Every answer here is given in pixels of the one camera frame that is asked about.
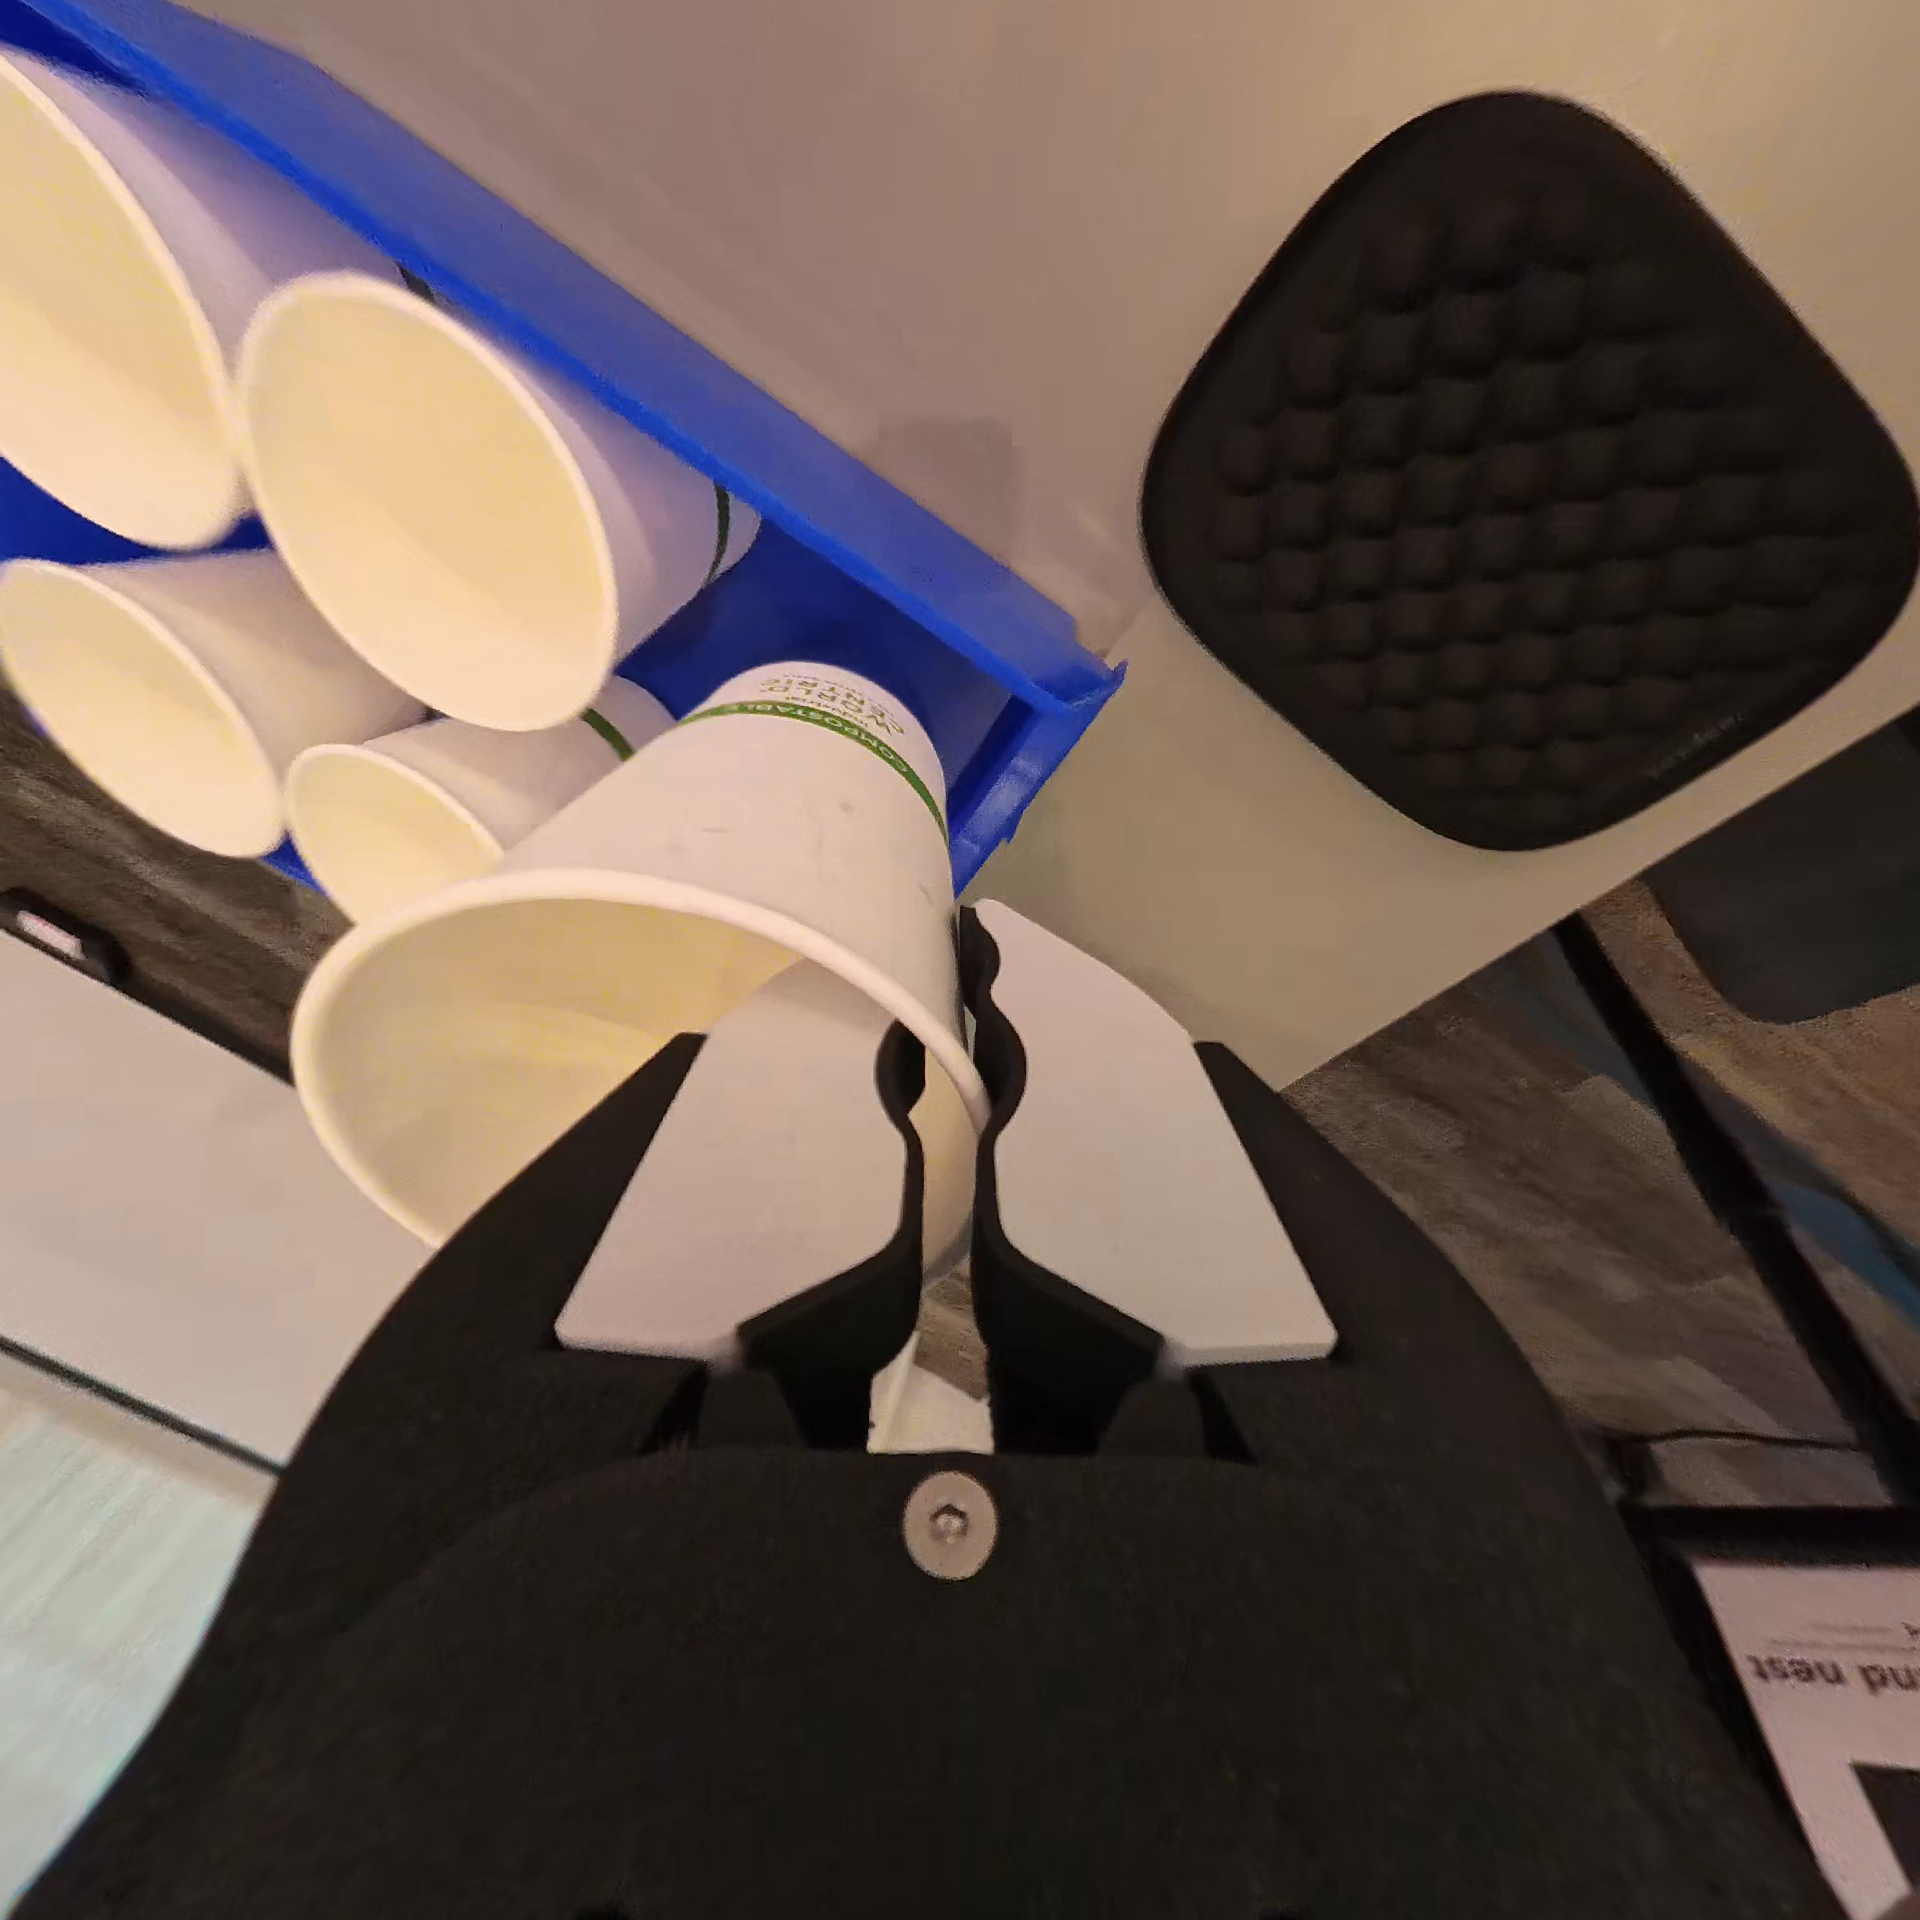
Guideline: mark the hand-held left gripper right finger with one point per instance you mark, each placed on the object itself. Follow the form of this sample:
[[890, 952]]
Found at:
[[1155, 1185]]

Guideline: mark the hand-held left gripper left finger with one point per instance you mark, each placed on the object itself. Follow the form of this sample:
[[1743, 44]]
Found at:
[[735, 1201]]

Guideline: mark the narrow blue plastic bin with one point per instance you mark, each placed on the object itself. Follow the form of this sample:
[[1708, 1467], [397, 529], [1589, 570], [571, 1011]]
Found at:
[[840, 555]]

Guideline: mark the black chair armrest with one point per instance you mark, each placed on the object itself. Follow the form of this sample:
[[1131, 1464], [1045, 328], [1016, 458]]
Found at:
[[1801, 900]]

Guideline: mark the black floor device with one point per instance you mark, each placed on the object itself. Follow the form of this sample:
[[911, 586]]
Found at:
[[69, 939]]

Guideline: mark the black quilted armrest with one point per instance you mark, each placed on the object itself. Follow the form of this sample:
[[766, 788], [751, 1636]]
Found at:
[[1531, 480]]

